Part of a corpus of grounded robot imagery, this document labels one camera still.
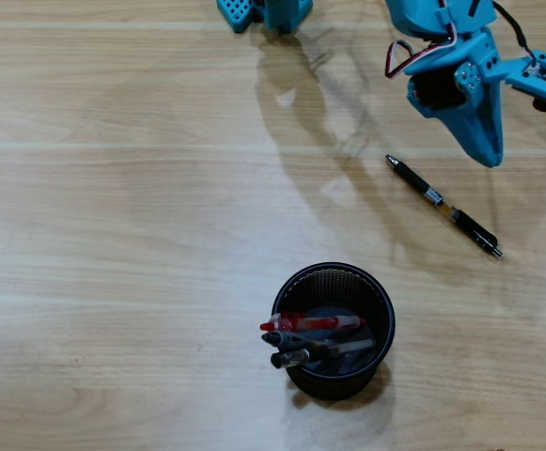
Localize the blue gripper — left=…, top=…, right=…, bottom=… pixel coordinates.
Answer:
left=403, top=28, right=506, bottom=169

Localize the black retractable pen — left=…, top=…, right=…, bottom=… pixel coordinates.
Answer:
left=384, top=153, right=506, bottom=259

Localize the red clear pen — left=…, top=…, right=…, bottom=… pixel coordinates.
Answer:
left=258, top=310, right=367, bottom=334

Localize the grey grip clear pen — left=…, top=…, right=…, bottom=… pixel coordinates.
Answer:
left=260, top=330, right=344, bottom=361

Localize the black capped clear pen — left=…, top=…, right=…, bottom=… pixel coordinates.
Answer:
left=270, top=338, right=377, bottom=370

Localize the black mesh pen holder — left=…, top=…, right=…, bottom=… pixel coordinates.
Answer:
left=271, top=261, right=398, bottom=401

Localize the red white black servo wire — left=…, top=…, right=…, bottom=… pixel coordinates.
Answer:
left=383, top=27, right=460, bottom=79

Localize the black camera cable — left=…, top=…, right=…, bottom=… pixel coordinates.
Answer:
left=491, top=0, right=537, bottom=65

